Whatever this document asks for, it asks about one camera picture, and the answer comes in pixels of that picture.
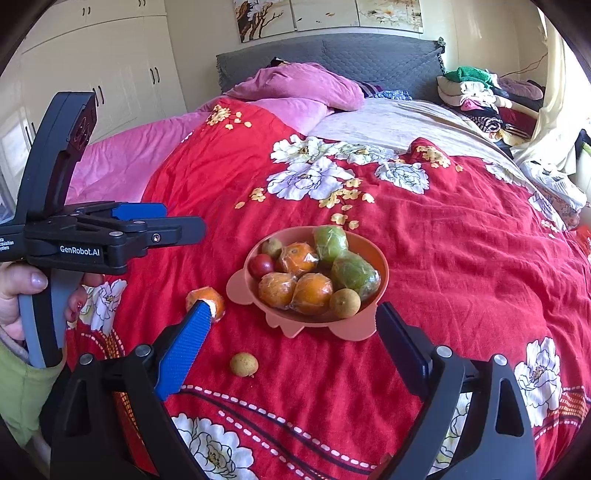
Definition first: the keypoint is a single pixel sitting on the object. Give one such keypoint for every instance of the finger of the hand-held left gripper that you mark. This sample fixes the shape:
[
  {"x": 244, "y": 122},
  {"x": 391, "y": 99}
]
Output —
[
  {"x": 138, "y": 211},
  {"x": 184, "y": 229}
]

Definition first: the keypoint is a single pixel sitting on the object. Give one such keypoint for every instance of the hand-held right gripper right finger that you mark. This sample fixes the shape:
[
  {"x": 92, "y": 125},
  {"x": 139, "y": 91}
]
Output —
[{"x": 406, "y": 350}]

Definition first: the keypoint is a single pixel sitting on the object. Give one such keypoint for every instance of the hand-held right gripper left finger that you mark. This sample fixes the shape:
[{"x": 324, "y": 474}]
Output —
[{"x": 184, "y": 350}]

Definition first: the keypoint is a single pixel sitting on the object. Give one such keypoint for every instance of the orange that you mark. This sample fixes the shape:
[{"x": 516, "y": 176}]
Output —
[
  {"x": 198, "y": 295},
  {"x": 299, "y": 258},
  {"x": 313, "y": 293},
  {"x": 276, "y": 290}
]

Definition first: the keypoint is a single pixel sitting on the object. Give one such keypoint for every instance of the brown longan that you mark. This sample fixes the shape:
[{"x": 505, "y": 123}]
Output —
[
  {"x": 272, "y": 248},
  {"x": 345, "y": 303},
  {"x": 243, "y": 364}
]

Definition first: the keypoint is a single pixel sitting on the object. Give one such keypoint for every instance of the red cherry tomato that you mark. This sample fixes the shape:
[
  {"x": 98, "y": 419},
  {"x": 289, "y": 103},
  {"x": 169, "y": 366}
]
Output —
[{"x": 262, "y": 265}]

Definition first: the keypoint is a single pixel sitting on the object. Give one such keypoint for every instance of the green mango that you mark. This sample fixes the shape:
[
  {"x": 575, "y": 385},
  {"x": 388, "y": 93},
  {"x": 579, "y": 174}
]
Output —
[{"x": 355, "y": 275}]

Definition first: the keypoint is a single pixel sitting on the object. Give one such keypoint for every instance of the pink footed bowl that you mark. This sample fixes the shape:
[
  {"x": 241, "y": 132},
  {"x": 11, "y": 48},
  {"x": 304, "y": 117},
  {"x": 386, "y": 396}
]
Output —
[{"x": 369, "y": 254}]

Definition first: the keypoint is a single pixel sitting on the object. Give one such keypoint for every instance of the small green fruit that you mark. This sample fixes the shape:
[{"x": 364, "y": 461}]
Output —
[{"x": 330, "y": 243}]

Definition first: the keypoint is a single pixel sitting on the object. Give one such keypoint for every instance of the pink fleece blanket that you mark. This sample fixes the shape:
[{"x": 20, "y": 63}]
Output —
[{"x": 120, "y": 157}]

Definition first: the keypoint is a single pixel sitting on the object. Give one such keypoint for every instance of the red floral blanket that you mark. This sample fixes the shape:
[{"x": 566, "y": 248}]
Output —
[{"x": 415, "y": 258}]

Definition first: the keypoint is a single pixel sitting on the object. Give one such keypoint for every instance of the white wardrobe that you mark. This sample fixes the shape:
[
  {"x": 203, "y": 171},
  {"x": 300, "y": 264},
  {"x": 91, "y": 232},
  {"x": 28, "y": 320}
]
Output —
[{"x": 115, "y": 69}]

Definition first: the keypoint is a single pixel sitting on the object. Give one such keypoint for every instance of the light pink pillow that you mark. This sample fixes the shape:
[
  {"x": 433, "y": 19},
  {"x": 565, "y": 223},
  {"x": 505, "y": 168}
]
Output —
[{"x": 295, "y": 113}]

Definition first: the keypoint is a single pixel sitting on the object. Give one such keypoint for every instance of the magenta pillow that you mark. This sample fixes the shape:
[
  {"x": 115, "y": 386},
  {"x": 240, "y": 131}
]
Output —
[{"x": 304, "y": 83}]

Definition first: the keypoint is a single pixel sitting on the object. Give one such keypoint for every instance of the white printed cloth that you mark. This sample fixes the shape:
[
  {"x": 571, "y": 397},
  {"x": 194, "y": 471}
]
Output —
[{"x": 554, "y": 182}]

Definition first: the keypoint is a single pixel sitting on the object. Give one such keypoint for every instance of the beige bed sheet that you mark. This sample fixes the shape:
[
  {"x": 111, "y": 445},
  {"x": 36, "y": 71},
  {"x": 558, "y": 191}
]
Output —
[{"x": 392, "y": 120}]

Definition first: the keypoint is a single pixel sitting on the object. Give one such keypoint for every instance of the dark patterned cloth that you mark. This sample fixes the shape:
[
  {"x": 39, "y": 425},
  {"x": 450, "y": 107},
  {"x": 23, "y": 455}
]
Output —
[{"x": 388, "y": 94}]

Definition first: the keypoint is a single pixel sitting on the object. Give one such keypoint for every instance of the grey quilted headboard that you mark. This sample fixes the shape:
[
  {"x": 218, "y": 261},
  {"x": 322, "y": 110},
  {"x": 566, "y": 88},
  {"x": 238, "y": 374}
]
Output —
[{"x": 369, "y": 55}]

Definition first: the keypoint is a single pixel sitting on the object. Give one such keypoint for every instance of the pile of folded clothes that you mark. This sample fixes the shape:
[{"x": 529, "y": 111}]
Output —
[{"x": 475, "y": 97}]

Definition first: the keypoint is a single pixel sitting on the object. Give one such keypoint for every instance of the cream curtain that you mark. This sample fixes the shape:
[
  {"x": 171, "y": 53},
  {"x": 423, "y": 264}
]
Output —
[{"x": 554, "y": 92}]

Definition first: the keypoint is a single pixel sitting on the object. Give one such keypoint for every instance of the floral wall painting panel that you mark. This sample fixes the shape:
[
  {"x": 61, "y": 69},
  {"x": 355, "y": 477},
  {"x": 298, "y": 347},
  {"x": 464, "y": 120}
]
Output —
[
  {"x": 323, "y": 14},
  {"x": 390, "y": 14},
  {"x": 261, "y": 18}
]

